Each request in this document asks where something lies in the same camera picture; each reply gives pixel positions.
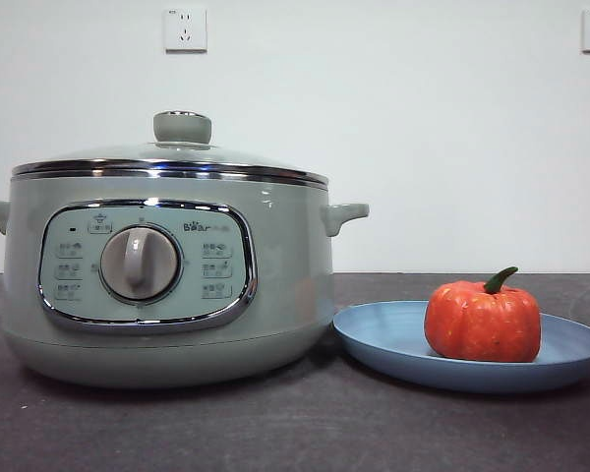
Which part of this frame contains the pale green electric steamer pot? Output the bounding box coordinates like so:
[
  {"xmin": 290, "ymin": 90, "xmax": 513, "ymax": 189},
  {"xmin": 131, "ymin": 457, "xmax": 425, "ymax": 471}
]
[{"xmin": 0, "ymin": 172, "xmax": 371, "ymax": 390}]

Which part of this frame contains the glass lid with green knob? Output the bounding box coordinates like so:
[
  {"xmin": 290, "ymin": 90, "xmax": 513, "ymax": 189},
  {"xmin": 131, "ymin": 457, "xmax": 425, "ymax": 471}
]
[{"xmin": 11, "ymin": 109, "xmax": 326, "ymax": 188}]

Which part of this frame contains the blue round plate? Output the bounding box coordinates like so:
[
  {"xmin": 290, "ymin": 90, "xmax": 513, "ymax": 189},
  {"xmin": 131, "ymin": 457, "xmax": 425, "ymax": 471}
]
[{"xmin": 332, "ymin": 300, "xmax": 590, "ymax": 394}]

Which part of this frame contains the orange pumpkin with green stem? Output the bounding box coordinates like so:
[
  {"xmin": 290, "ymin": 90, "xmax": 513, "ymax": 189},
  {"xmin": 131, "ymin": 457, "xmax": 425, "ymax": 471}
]
[{"xmin": 423, "ymin": 265, "xmax": 543, "ymax": 363}]

